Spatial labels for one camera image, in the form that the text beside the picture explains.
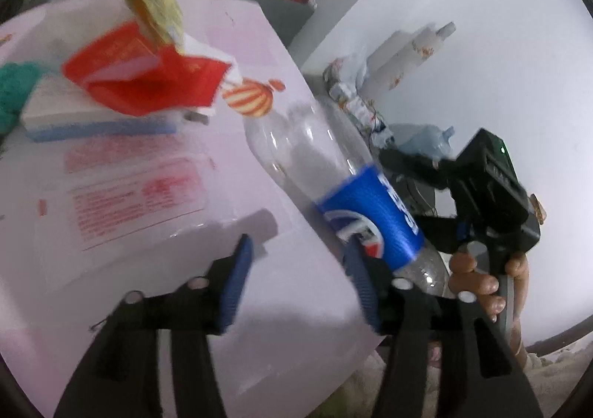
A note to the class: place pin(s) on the green knitted cloth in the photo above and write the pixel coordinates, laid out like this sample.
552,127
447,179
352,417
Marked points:
16,89

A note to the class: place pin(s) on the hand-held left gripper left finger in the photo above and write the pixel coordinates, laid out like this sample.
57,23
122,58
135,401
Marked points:
236,279

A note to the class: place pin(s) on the pink printed tablecloth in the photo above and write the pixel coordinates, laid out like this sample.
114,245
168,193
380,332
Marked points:
185,223

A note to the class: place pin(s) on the yellow snack packet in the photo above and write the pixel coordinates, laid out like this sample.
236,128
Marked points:
157,5

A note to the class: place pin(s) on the person's right forearm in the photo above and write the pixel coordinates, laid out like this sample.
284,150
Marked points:
520,334

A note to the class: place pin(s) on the filled plastic bag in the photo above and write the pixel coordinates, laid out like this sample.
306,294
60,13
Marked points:
347,70

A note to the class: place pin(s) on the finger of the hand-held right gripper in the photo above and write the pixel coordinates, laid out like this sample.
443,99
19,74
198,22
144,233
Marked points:
417,168
440,230

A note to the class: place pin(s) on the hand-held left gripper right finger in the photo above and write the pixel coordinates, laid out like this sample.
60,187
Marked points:
362,286

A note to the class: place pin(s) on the flower print wallpaper roll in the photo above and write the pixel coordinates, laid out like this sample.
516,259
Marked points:
417,52
389,47

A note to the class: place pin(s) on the grey cabinet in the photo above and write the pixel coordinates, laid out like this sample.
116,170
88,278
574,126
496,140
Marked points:
278,10

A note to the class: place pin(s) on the blue water jug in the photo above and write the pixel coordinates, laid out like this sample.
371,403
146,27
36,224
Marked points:
428,140

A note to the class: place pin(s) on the person's right hand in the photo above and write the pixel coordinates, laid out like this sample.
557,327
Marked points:
472,283

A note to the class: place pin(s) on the clear plastic bottle blue label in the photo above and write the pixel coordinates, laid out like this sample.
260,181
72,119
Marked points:
370,205

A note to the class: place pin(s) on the white and blue tissue pack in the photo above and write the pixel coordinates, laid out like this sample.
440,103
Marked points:
69,112

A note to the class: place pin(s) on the beige cloth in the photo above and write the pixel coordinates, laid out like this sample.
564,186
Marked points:
556,385

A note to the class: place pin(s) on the pile of cartons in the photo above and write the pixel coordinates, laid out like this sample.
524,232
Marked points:
366,114

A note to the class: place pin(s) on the red snack wrapper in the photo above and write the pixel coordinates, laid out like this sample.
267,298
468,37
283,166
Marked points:
139,75

